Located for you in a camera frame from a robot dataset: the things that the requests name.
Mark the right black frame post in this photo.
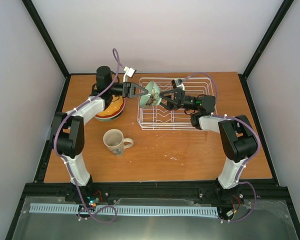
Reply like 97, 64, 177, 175
242, 0, 294, 80

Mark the left black frame post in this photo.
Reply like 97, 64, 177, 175
22, 0, 70, 78

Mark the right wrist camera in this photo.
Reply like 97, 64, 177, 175
171, 78, 185, 91

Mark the light blue cable duct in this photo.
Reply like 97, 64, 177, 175
28, 203, 218, 218

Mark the white bottom plate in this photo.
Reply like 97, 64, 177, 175
94, 111, 124, 122

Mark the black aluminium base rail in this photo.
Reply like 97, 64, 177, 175
22, 181, 290, 208

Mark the cream dragon mug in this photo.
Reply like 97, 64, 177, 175
103, 129, 134, 157

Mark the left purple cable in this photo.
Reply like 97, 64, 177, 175
51, 48, 121, 224

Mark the white wire dish rack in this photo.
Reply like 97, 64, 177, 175
137, 77, 216, 131

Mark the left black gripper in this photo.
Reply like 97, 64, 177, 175
108, 82, 149, 99

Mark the black frame post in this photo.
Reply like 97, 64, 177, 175
242, 0, 294, 80
22, 0, 70, 78

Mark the orange dotted plate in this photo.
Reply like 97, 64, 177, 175
96, 95, 125, 118

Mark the metal front panel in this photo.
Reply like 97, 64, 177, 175
6, 197, 300, 240

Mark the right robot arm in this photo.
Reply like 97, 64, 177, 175
159, 88, 261, 190

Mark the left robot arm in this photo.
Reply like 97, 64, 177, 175
49, 66, 150, 202

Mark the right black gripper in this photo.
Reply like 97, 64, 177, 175
154, 88, 197, 112

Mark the mint green floral bowl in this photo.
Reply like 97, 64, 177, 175
139, 81, 162, 108

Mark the red teal patterned plate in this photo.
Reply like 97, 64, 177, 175
95, 96, 125, 121

